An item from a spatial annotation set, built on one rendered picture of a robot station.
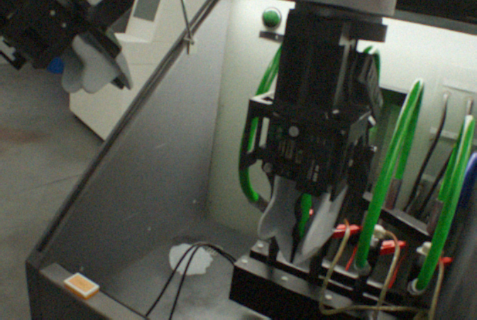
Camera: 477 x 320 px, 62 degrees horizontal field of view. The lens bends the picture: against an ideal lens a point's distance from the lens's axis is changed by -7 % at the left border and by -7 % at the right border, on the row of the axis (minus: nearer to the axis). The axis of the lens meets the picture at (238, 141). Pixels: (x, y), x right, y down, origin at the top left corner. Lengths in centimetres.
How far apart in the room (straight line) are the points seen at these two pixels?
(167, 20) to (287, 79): 322
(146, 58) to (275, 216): 314
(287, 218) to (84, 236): 52
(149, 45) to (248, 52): 248
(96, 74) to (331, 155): 27
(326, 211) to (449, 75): 59
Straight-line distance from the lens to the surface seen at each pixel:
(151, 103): 84
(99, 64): 46
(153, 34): 345
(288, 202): 36
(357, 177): 33
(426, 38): 89
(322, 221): 34
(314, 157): 27
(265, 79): 51
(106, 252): 89
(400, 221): 77
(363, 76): 32
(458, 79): 89
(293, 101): 28
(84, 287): 71
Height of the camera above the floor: 142
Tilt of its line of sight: 19 degrees down
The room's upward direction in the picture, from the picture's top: 8 degrees clockwise
